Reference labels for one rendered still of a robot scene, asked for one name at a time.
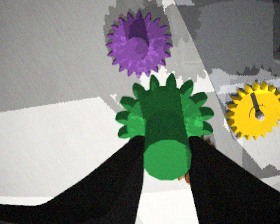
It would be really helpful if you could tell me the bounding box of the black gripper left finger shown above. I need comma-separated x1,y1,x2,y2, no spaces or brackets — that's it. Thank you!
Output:
0,134,145,224

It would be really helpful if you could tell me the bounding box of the orange gear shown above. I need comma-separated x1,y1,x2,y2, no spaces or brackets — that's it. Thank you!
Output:
179,139,211,184

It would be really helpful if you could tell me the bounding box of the grey board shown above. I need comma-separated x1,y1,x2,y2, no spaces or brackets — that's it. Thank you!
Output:
175,0,280,121

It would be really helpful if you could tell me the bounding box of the purple gear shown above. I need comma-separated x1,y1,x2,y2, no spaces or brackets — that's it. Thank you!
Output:
105,11,174,78

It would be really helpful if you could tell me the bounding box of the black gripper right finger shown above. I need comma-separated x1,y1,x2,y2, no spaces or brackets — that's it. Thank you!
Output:
187,136,280,224

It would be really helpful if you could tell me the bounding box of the yellow gear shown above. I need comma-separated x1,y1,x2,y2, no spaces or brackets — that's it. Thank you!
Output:
226,81,280,141

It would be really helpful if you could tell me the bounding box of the green gear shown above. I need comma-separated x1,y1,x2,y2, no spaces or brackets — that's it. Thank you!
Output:
115,73,215,181

